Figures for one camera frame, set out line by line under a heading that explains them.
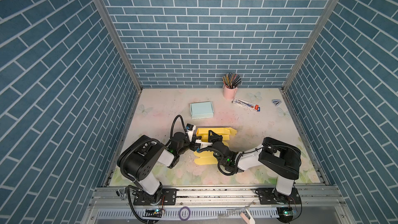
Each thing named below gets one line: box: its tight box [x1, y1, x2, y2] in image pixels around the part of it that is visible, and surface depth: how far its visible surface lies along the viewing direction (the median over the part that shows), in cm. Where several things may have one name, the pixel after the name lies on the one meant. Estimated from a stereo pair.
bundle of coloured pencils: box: [221, 72, 243, 90], surface depth 110 cm
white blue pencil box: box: [231, 97, 261, 112], surface depth 114 cm
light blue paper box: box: [189, 101, 215, 120], surface depth 107 cm
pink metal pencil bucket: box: [222, 85, 238, 100], surface depth 113 cm
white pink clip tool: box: [238, 199, 256, 224], surface depth 69 cm
